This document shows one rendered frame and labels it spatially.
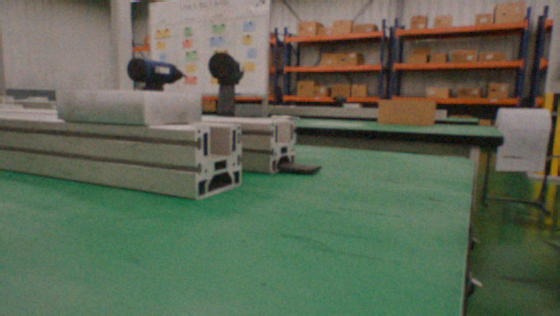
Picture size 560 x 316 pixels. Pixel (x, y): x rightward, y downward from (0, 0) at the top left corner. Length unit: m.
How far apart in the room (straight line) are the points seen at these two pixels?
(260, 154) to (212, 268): 0.36
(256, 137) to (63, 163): 0.28
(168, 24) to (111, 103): 3.96
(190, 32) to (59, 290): 4.03
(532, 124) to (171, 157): 3.65
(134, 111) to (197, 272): 0.27
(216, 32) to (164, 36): 0.69
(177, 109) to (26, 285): 0.30
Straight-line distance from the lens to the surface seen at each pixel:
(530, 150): 3.98
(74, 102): 0.57
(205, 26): 4.13
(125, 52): 9.25
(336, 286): 0.26
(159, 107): 0.50
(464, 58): 9.97
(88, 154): 0.57
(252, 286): 0.25
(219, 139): 0.51
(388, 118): 2.45
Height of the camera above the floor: 0.89
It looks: 8 degrees down
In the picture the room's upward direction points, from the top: 1 degrees clockwise
